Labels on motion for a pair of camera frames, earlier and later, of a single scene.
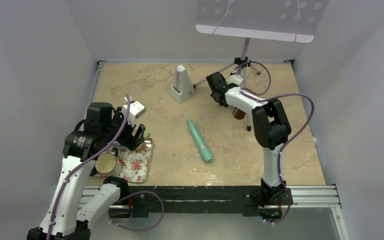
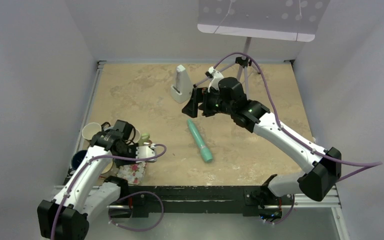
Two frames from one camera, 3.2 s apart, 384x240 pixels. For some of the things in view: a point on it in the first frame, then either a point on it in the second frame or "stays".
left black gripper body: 126,138 to 128,151
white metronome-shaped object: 183,90 stays
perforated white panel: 288,20 stays
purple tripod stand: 243,63 stays
